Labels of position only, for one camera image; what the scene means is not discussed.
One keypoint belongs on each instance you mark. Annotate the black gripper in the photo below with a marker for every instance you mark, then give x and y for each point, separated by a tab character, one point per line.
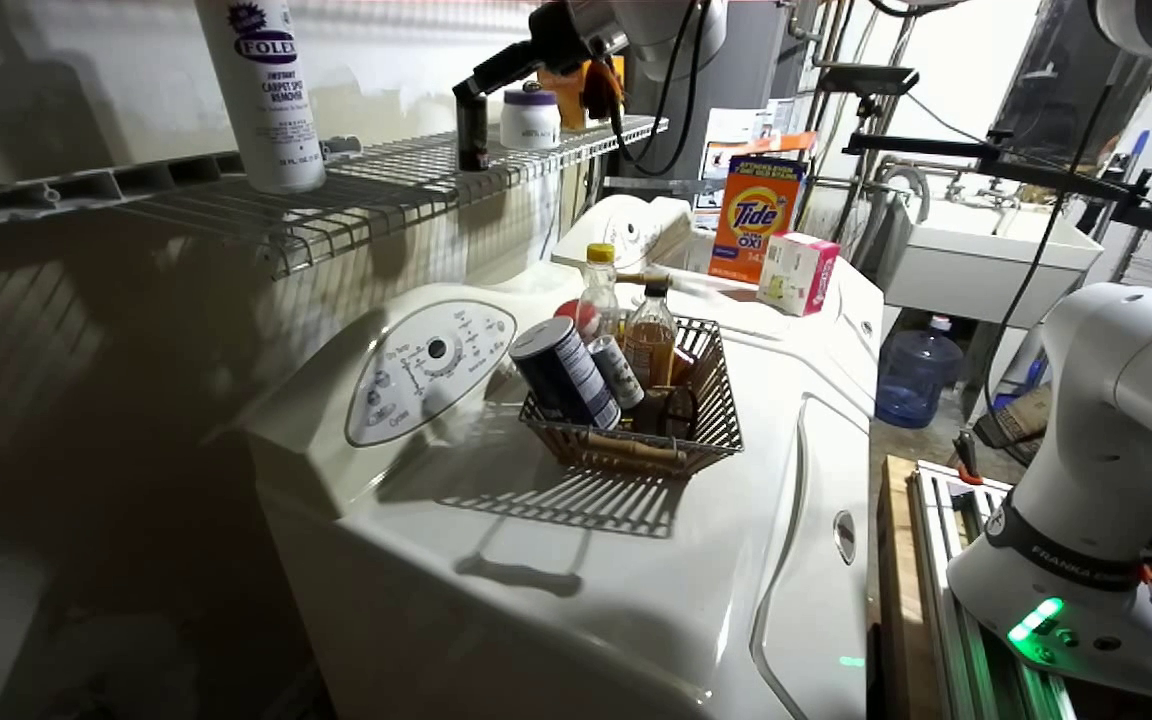
568	33

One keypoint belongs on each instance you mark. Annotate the small black can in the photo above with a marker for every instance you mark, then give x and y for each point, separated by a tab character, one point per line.
468	140

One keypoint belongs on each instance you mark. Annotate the white spray can blue label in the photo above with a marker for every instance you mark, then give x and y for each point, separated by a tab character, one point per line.
274	93

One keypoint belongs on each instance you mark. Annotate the large can blue white label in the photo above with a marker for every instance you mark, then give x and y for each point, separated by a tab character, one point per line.
563	378

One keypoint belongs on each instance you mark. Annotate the white jar blue lid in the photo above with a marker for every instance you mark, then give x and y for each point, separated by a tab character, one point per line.
528	122

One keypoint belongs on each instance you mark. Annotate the orange cardboard box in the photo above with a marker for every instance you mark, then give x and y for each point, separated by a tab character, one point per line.
578	97

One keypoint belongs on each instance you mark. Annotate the yellow cardboard box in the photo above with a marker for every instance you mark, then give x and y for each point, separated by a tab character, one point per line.
615	97

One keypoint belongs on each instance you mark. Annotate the white appliance control console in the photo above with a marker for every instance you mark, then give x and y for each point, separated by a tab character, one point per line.
623	229

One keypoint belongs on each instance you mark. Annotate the clear bottle yellow cap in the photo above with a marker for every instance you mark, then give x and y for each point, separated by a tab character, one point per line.
596	302

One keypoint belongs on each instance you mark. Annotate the red lidded jar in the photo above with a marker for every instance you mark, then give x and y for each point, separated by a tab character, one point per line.
568	312

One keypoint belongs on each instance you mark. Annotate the grey washer dial knob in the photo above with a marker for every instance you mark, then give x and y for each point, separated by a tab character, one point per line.
439	353

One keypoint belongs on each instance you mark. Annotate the orange Tide detergent box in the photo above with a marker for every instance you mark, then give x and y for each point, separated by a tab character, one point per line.
755	224

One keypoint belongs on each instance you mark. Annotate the brown vinegar bottle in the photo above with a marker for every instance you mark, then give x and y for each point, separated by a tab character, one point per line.
654	345

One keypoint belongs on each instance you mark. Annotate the pink and white box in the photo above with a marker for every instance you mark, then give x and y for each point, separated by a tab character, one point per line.
797	273

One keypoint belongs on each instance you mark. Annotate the white washing machine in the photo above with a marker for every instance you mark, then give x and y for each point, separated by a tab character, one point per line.
498	561

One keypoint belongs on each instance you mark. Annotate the blue water jug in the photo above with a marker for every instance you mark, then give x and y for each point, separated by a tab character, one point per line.
916	374

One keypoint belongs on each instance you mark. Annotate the white utility sink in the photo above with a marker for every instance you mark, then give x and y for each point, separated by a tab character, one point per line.
990	273

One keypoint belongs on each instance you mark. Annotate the wood and aluminium robot platform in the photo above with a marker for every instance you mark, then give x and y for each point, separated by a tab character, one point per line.
928	586

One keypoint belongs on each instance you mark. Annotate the black camera boom rod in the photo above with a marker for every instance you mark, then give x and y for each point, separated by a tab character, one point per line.
1000	166

